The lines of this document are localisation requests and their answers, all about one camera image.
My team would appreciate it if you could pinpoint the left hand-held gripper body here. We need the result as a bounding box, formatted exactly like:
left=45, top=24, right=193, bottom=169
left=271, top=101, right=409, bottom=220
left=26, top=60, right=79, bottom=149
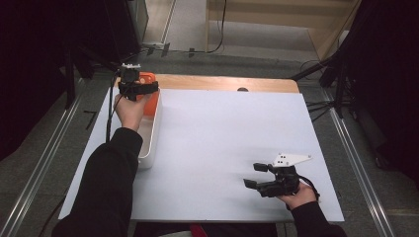
left=118, top=62, right=143, bottom=102

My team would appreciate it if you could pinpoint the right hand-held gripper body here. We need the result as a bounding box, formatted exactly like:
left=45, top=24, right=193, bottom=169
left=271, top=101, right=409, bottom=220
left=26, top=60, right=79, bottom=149
left=255, top=152, right=313, bottom=198

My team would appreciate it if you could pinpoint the orange phone case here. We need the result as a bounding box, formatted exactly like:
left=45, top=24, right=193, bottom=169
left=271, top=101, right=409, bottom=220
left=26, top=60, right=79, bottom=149
left=135, top=71, right=161, bottom=118

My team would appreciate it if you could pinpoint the white plastic bin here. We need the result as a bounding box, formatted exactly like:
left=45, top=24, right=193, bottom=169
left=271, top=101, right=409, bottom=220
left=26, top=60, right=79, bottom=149
left=135, top=86, right=163, bottom=170

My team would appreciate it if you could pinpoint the person's right hand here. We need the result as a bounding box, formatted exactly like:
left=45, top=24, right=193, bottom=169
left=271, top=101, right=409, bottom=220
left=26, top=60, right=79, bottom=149
left=277, top=182, right=319, bottom=211

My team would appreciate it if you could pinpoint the person's left hand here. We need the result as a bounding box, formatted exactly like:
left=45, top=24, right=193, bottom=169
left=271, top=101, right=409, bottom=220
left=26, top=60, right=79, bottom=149
left=114, top=93, right=153, bottom=132

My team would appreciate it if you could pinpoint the white table sheet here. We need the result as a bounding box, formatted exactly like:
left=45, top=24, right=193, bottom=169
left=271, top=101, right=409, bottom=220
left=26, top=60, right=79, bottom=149
left=58, top=86, right=346, bottom=222

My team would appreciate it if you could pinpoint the red object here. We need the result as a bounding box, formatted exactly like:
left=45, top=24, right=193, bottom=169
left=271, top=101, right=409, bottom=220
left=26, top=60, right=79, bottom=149
left=189, top=223, right=209, bottom=237

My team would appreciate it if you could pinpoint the black curtain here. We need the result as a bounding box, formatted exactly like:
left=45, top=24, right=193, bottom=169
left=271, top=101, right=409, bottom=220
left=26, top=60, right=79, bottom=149
left=324, top=0, right=419, bottom=184
left=0, top=0, right=143, bottom=162

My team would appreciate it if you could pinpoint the black stand leg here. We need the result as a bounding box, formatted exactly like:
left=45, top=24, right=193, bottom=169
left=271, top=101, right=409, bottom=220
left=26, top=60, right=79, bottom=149
left=290, top=58, right=334, bottom=82

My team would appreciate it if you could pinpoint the light wooden platform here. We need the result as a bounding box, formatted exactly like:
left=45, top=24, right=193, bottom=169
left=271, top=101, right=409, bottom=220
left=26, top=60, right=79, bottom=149
left=205, top=0, right=363, bottom=62

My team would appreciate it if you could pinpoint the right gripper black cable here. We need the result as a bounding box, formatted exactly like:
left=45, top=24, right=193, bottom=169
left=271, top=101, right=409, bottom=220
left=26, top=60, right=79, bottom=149
left=296, top=175, right=321, bottom=202

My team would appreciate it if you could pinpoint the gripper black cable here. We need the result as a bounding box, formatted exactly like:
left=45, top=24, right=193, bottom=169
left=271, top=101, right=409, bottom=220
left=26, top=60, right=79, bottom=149
left=105, top=76, right=124, bottom=143
left=296, top=175, right=321, bottom=202

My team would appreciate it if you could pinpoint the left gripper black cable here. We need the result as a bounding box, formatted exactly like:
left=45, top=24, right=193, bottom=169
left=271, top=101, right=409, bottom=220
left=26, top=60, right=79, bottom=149
left=105, top=76, right=124, bottom=143

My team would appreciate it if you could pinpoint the metal floor rail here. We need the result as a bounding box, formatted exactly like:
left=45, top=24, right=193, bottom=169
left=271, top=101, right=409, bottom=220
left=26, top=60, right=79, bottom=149
left=0, top=93, right=85, bottom=237
left=322, top=88, right=398, bottom=237

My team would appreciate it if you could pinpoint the floor cable bundle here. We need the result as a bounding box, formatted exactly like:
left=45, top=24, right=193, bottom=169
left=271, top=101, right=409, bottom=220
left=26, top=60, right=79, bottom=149
left=304, top=98, right=341, bottom=122

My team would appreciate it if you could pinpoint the hanging black cable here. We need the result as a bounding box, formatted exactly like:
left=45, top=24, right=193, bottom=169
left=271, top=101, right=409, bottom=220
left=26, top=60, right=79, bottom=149
left=207, top=0, right=229, bottom=54

